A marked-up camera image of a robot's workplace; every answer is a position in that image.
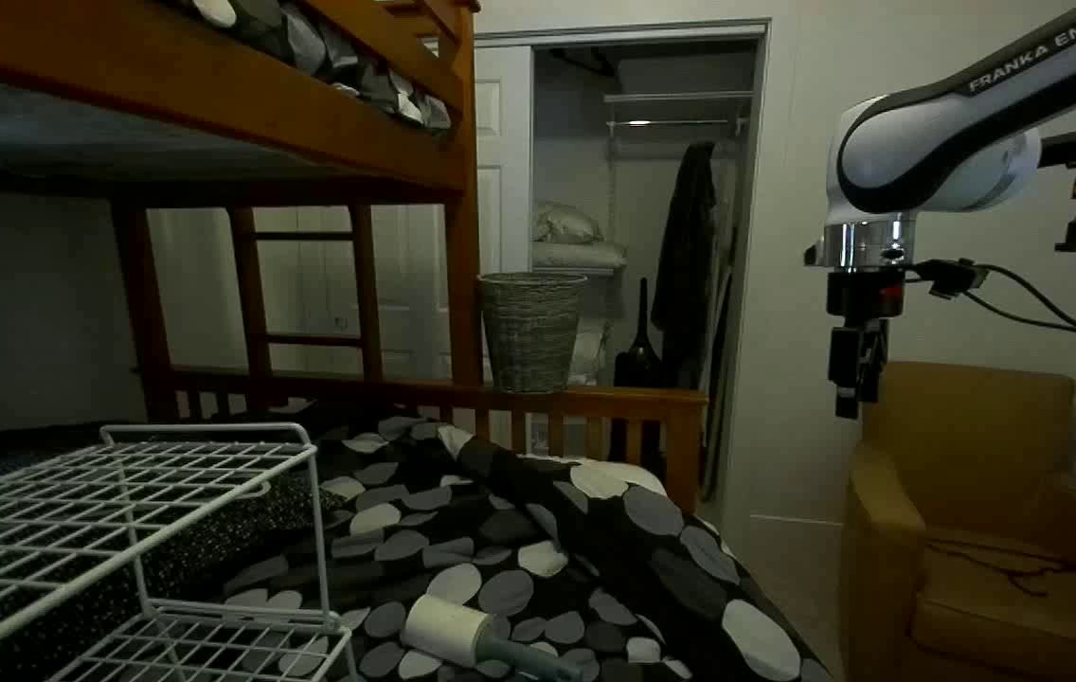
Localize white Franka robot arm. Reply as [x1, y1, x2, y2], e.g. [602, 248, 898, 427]
[805, 9, 1076, 416]

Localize mustard yellow armchair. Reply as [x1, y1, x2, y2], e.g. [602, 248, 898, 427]
[842, 362, 1076, 682]

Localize white wire shelf rack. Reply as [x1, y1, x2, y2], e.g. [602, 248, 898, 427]
[0, 420, 354, 682]

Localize folded white linens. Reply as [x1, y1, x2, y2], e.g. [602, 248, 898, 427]
[531, 206, 625, 273]

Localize spotted upper bunk bedding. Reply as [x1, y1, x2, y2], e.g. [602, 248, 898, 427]
[171, 0, 456, 134]

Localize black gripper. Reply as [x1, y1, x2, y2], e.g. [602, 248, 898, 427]
[825, 265, 904, 416]

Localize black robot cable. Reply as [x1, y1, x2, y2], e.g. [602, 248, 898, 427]
[904, 257, 1076, 354]

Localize dark hanging coat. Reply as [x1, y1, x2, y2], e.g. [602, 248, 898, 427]
[652, 145, 716, 388]

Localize black grey spotted blanket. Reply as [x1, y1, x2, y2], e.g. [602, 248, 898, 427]
[184, 415, 832, 682]

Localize grey woven laundry basket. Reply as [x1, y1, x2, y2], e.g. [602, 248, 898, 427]
[477, 273, 582, 395]

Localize white lint roller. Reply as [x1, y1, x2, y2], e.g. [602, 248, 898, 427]
[400, 594, 582, 682]

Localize white closet door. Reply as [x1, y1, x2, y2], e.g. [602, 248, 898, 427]
[475, 46, 534, 273]

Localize wooden bunk bed frame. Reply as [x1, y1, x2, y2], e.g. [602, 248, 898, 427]
[0, 0, 705, 507]

